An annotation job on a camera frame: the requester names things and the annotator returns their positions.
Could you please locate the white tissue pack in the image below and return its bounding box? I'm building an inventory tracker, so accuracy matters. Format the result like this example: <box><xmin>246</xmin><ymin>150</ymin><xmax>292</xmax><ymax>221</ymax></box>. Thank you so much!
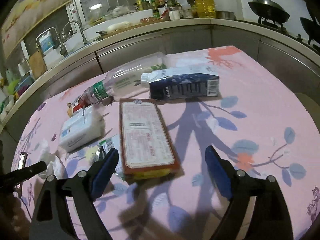
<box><xmin>59</xmin><ymin>105</ymin><xmax>104</xmax><ymax>152</ymax></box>

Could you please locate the black wok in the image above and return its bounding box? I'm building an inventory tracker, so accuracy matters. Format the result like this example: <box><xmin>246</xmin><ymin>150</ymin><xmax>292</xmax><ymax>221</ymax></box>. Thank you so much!
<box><xmin>300</xmin><ymin>17</ymin><xmax>320</xmax><ymax>43</ymax></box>

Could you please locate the red flat food box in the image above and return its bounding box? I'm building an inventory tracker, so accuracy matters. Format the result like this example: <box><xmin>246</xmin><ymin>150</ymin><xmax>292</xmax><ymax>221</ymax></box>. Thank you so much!
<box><xmin>119</xmin><ymin>99</ymin><xmax>180</xmax><ymax>180</ymax></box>

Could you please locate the grey kitchen cabinet counter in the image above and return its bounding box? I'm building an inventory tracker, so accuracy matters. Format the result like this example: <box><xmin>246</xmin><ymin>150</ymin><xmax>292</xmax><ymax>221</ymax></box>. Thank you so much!
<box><xmin>1</xmin><ymin>19</ymin><xmax>319</xmax><ymax>152</ymax></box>

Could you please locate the blue white milk carton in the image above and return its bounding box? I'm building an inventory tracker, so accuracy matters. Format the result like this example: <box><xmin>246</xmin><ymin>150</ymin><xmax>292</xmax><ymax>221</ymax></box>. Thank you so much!
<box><xmin>140</xmin><ymin>65</ymin><xmax>220</xmax><ymax>101</ymax></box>

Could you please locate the clear plastic bottle green label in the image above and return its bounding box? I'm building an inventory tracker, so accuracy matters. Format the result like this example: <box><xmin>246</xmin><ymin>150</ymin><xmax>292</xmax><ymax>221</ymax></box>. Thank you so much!
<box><xmin>82</xmin><ymin>52</ymin><xmax>168</xmax><ymax>105</ymax></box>

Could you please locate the wall poster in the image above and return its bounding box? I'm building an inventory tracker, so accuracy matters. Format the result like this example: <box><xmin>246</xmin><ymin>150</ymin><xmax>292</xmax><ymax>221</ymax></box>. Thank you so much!
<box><xmin>1</xmin><ymin>0</ymin><xmax>70</xmax><ymax>57</ymax></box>

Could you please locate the crumpled white tissue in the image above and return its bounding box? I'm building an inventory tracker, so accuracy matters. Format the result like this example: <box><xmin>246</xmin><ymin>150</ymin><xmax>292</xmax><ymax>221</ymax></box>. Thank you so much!
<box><xmin>38</xmin><ymin>139</ymin><xmax>66</xmax><ymax>180</ymax></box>

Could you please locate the wooden cutting board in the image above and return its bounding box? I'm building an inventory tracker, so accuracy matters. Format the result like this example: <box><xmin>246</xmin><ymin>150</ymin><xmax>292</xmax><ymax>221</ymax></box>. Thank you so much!
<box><xmin>28</xmin><ymin>50</ymin><xmax>47</xmax><ymax>80</ymax></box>

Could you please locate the steel kitchen faucet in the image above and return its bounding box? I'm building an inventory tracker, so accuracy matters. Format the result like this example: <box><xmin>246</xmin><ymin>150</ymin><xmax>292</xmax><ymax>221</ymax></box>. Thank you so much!
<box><xmin>35</xmin><ymin>20</ymin><xmax>88</xmax><ymax>57</ymax></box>

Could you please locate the gas stove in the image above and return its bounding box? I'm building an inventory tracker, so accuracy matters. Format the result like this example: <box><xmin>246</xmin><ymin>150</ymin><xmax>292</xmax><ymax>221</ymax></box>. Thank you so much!
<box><xmin>257</xmin><ymin>16</ymin><xmax>320</xmax><ymax>53</ymax></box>

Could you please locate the red small wrapper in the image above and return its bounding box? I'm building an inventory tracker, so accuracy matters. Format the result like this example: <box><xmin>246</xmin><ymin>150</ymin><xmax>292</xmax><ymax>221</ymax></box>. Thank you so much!
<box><xmin>67</xmin><ymin>94</ymin><xmax>88</xmax><ymax>117</ymax></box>

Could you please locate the dark sauce bottle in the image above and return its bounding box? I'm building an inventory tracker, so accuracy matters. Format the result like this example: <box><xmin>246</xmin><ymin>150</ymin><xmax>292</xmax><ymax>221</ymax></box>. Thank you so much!
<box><xmin>150</xmin><ymin>0</ymin><xmax>160</xmax><ymax>20</ymax></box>

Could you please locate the white plastic jug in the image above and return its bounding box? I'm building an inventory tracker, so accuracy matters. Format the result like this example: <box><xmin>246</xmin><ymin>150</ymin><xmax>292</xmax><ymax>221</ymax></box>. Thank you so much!
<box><xmin>176</xmin><ymin>0</ymin><xmax>193</xmax><ymax>19</ymax></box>

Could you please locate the blue white detergent bottle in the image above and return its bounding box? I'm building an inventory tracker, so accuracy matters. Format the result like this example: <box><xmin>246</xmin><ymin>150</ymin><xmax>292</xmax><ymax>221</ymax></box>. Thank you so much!
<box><xmin>39</xmin><ymin>31</ymin><xmax>54</xmax><ymax>55</ymax></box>

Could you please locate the black frying pan with lid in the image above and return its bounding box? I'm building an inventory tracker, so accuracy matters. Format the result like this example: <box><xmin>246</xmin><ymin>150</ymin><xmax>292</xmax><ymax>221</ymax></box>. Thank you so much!
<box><xmin>248</xmin><ymin>0</ymin><xmax>290</xmax><ymax>24</ymax></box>

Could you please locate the white jar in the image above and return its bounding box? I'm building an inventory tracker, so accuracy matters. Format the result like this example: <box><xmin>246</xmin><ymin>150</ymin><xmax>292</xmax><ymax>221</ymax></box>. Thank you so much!
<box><xmin>168</xmin><ymin>7</ymin><xmax>181</xmax><ymax>21</ymax></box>

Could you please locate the pink floral tablecloth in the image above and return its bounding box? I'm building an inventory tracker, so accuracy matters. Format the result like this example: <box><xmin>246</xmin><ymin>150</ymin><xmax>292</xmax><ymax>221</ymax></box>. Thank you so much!
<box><xmin>11</xmin><ymin>45</ymin><xmax>320</xmax><ymax>240</ymax></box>

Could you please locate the yellow cooking oil jug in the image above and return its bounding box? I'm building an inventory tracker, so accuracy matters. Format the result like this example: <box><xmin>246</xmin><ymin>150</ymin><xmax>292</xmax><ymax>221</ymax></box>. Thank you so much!
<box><xmin>194</xmin><ymin>0</ymin><xmax>216</xmax><ymax>18</ymax></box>

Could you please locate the green snack wrapper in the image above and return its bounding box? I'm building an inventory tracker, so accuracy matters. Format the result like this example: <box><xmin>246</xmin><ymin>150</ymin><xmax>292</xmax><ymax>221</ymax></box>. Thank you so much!
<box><xmin>99</xmin><ymin>134</ymin><xmax>125</xmax><ymax>181</ymax></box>

